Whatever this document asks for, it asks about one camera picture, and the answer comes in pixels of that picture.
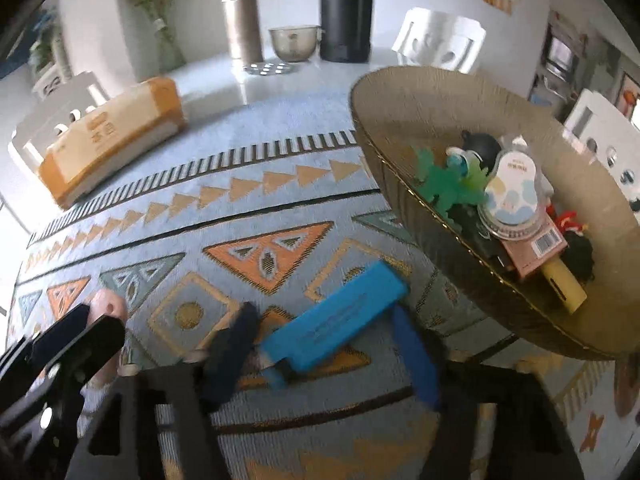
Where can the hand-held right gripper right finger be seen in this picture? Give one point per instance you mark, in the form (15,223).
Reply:
(417,360)

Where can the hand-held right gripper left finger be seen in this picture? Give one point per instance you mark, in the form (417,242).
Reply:
(230,355)

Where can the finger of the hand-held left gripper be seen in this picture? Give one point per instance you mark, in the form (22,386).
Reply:
(90,350)
(62,327)

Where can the pink toy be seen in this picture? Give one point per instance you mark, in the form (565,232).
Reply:
(107,305)

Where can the blue box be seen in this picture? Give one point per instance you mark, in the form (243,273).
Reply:
(335,315)

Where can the brown woven bowl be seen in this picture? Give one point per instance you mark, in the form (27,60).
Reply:
(425,105)

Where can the pink box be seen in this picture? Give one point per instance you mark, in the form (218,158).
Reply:
(535,252)

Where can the patterned table mat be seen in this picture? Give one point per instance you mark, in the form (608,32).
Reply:
(200,195)

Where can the yellow marker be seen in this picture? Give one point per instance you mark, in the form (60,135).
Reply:
(565,287)

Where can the green toy dinosaur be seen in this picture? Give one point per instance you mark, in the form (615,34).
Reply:
(442,185)

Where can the round printed packet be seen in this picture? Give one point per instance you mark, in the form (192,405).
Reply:
(512,195)

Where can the black and red toy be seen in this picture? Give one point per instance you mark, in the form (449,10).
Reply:
(577,255)

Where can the orange tissue pack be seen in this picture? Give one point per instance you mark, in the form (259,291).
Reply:
(110,135)

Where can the small white blue bottle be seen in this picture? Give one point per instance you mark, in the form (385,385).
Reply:
(462,161)

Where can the white dining chair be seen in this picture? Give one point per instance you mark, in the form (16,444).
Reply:
(595,120)
(50,110)
(440,40)

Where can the black round toy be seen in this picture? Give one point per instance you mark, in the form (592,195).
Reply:
(484,147)

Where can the white plant stand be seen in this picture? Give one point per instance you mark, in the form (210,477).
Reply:
(50,67)

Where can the dark blue furniture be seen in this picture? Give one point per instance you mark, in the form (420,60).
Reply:
(20,45)

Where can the perforated steel lid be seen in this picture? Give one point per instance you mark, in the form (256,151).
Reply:
(267,68)

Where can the small steel bowl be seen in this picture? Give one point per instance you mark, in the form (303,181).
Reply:
(294,42)

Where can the steel thermos bottle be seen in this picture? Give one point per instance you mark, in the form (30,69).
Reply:
(242,25)

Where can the green plant in glass vase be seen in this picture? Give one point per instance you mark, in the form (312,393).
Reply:
(155,5)

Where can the window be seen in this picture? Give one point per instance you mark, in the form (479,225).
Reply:
(630,97)

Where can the large black flask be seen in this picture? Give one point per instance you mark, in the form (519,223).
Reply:
(345,10)

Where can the cluttered wall shelf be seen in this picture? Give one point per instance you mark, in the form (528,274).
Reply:
(560,55)

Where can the orange wall stickers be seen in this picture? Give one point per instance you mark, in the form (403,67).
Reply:
(497,1)

